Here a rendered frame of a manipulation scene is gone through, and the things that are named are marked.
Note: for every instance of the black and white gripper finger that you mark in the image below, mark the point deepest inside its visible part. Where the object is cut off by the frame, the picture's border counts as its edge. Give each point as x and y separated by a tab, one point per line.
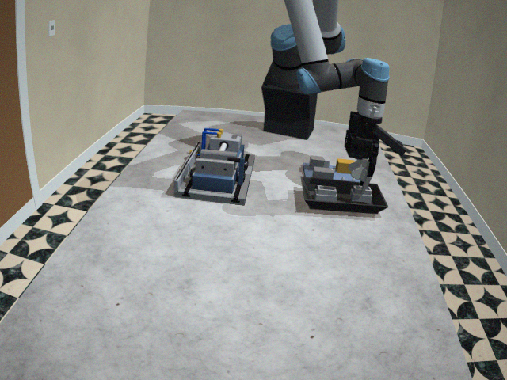
355	165
365	171

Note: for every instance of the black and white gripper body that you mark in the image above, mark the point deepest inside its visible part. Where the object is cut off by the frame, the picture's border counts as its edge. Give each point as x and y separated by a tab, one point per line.
363	142

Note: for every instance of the yellow block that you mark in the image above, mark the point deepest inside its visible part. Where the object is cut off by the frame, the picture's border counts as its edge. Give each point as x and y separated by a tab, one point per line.
342	165

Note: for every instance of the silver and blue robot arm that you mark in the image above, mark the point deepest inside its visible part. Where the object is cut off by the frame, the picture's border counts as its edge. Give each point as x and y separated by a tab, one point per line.
315	39

